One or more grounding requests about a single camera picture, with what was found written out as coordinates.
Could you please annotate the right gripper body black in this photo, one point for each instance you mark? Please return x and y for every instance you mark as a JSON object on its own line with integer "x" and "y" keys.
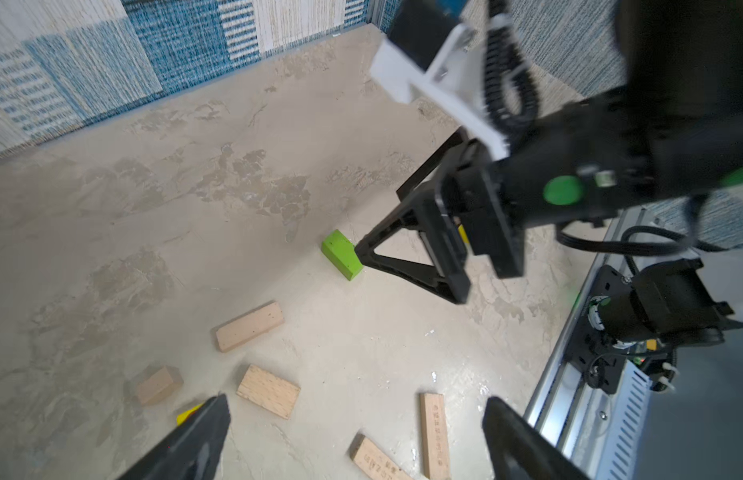
{"x": 468, "y": 187}

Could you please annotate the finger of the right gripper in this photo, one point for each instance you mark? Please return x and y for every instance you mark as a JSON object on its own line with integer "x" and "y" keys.
{"x": 445, "y": 275}
{"x": 458, "y": 137}

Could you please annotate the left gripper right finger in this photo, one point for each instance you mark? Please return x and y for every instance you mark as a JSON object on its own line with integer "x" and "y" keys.
{"x": 517, "y": 451}

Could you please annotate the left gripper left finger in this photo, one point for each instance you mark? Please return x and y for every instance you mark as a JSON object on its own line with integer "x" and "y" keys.
{"x": 190, "y": 451}

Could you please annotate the green wood block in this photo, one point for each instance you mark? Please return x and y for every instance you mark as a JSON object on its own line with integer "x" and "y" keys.
{"x": 340, "y": 252}

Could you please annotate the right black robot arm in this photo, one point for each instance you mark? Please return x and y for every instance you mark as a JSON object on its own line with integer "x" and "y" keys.
{"x": 625, "y": 172}

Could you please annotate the yellow cube block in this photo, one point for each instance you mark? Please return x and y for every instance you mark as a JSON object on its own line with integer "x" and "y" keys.
{"x": 183, "y": 416}

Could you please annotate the yellow cylinder block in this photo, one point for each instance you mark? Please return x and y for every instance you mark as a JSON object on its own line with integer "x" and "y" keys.
{"x": 463, "y": 234}

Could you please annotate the small square wood block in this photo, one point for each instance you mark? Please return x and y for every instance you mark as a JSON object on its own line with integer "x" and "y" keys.
{"x": 156, "y": 383}

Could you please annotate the wood block lower middle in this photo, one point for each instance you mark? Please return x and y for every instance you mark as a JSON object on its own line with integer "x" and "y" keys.
{"x": 436, "y": 459}

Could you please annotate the wood block centre angled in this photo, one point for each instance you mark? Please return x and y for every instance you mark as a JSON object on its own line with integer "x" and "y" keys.
{"x": 268, "y": 391}

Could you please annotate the wood block lower left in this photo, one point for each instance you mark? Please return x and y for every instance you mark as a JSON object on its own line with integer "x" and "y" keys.
{"x": 373, "y": 462}

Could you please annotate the wood block upper flat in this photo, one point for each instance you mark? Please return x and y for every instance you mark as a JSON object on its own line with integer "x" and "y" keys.
{"x": 245, "y": 328}

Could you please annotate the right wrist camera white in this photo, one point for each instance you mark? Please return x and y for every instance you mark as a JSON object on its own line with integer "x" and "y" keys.
{"x": 426, "y": 54}

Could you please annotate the aluminium mounting rail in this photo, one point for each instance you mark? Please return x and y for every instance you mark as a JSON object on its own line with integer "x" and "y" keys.
{"x": 592, "y": 401}

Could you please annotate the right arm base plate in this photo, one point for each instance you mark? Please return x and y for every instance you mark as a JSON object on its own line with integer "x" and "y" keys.
{"x": 607, "y": 334}

